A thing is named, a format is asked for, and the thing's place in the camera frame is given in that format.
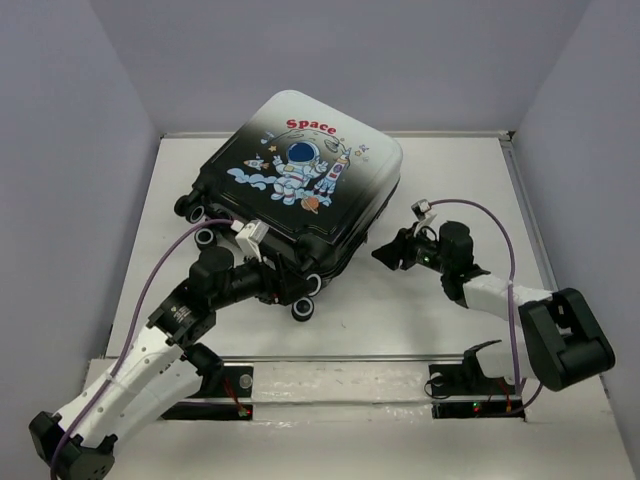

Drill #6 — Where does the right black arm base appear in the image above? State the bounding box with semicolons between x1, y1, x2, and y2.
423;340;526;420

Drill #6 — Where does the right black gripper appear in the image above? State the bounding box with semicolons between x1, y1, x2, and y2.
370;221;451;274

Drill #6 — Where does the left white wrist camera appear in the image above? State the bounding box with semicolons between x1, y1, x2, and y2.
231;220;269;262

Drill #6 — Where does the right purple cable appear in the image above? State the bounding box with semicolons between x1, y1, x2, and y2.
429;198;544;414

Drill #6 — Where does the black white space suitcase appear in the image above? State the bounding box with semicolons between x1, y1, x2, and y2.
174;90;403;322

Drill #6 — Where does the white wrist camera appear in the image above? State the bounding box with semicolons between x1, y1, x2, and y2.
231;220;269;262
411;199;437;225

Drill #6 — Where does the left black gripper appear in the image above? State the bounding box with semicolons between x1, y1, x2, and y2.
212;248;317;309

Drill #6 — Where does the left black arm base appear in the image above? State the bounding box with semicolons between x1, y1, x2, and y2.
160;363;254;422

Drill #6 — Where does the aluminium table rail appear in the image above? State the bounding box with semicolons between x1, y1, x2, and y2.
499;133;559;291

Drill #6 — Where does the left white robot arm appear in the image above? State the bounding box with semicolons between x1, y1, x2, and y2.
29;247;322;479

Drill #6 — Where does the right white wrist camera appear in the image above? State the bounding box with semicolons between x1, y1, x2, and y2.
411;199;437;225

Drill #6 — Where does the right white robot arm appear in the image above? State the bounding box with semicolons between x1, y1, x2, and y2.
372;221;616;392

